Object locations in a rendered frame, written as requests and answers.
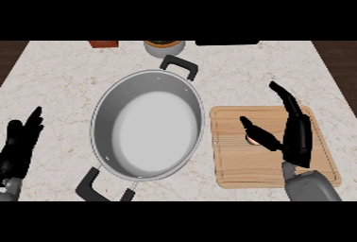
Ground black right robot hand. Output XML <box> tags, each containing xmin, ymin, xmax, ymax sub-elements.
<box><xmin>240</xmin><ymin>80</ymin><xmax>315</xmax><ymax>169</ymax></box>

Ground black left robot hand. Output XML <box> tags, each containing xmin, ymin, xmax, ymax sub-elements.
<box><xmin>0</xmin><ymin>106</ymin><xmax>46</xmax><ymax>182</ymax></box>

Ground cupcake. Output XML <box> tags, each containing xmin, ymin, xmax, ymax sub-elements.
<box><xmin>244</xmin><ymin>133</ymin><xmax>263</xmax><ymax>147</ymax></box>

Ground wooden cutting board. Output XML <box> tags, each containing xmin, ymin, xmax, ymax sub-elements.
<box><xmin>210</xmin><ymin>105</ymin><xmax>344</xmax><ymax>190</ymax></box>

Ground grey plant pot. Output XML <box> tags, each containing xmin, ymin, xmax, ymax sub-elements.
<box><xmin>142</xmin><ymin>40</ymin><xmax>188</xmax><ymax>60</ymax></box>

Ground red-brown box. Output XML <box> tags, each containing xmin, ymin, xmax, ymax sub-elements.
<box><xmin>89</xmin><ymin>40</ymin><xmax>120</xmax><ymax>49</ymax></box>

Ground silver pot with black handles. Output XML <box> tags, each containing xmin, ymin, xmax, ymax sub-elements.
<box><xmin>74</xmin><ymin>54</ymin><xmax>207</xmax><ymax>202</ymax></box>

